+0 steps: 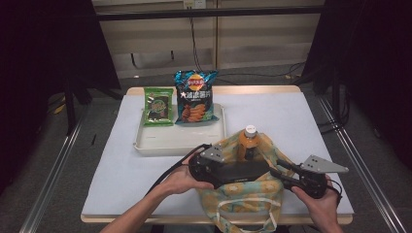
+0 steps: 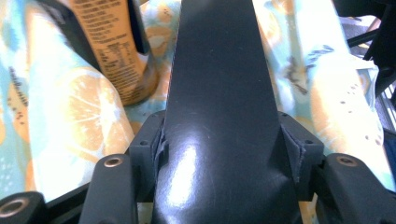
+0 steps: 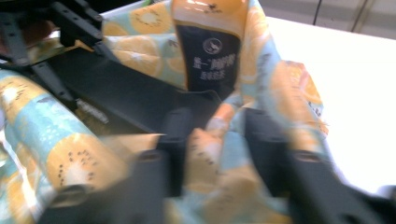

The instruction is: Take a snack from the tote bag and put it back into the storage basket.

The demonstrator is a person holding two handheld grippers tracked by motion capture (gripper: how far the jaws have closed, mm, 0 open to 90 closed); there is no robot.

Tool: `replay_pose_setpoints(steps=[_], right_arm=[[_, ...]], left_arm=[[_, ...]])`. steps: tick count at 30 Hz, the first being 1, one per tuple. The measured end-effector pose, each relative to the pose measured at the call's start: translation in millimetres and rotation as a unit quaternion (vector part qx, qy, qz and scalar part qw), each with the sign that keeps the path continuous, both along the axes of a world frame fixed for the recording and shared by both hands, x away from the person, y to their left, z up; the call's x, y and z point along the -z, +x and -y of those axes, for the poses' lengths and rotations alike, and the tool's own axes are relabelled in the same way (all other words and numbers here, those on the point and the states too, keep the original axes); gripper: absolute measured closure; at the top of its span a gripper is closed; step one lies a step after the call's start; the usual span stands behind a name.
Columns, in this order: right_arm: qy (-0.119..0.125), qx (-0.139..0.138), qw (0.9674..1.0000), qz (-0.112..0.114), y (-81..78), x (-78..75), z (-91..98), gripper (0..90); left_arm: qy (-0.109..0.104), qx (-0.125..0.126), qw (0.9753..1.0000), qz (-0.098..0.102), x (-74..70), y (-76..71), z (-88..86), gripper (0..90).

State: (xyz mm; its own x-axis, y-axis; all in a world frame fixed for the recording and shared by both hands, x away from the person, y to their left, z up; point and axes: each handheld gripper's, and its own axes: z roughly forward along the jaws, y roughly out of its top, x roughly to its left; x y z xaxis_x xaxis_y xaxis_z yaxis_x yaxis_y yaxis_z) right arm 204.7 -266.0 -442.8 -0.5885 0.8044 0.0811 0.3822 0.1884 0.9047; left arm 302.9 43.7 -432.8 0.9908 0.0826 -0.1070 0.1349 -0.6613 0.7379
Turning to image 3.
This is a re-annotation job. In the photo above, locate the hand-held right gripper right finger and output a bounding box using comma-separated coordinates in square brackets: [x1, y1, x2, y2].
[245, 108, 292, 201]

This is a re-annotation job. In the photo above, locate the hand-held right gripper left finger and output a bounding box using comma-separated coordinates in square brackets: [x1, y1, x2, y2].
[156, 106, 195, 198]

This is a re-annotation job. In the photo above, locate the fruit print cloth bag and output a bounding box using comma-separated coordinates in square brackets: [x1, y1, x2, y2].
[0, 0, 330, 224]

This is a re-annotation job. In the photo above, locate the white table mat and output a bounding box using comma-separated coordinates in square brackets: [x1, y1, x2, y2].
[265, 15, 396, 196]

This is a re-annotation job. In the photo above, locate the beige low cabinet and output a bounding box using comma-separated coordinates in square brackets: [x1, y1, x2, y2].
[258, 0, 396, 40]

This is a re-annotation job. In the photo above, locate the orange drink bottle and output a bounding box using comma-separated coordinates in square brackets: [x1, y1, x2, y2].
[170, 0, 250, 94]

